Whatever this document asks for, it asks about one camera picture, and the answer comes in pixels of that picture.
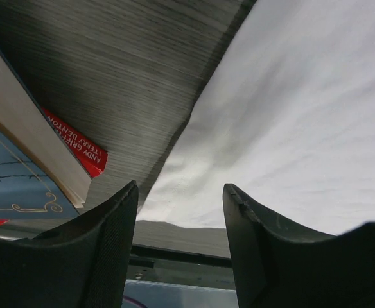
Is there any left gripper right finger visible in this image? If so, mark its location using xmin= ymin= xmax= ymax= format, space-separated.
xmin=223 ymin=184 xmax=375 ymax=307

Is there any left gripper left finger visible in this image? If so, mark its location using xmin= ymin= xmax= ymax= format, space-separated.
xmin=0 ymin=182 xmax=139 ymax=307

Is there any white t shirt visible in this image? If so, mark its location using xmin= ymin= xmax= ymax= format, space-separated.
xmin=137 ymin=1 xmax=375 ymax=234

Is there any red white book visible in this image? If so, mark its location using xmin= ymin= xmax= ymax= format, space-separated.
xmin=0 ymin=110 xmax=108 ymax=225

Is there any blue book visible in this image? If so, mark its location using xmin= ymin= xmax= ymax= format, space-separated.
xmin=0 ymin=52 xmax=91 ymax=221

